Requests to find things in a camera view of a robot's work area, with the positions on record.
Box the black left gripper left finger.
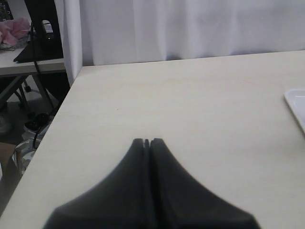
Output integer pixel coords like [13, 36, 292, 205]
[44, 139, 153, 229]

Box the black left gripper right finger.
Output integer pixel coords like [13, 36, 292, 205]
[149, 138, 260, 229]

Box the white rectangular tray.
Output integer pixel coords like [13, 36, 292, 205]
[284, 89, 305, 137]

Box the cardboard box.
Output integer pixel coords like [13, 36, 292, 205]
[0, 142, 20, 192]

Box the white curtain backdrop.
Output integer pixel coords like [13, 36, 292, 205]
[55, 0, 305, 81]

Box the black monitor stand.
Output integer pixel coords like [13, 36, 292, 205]
[13, 0, 63, 63]

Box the grey side table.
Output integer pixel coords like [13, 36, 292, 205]
[0, 48, 65, 112]

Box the pink cloth pile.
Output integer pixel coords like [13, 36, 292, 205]
[0, 18, 31, 46]

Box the black cable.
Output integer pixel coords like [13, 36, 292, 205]
[28, 23, 60, 148]

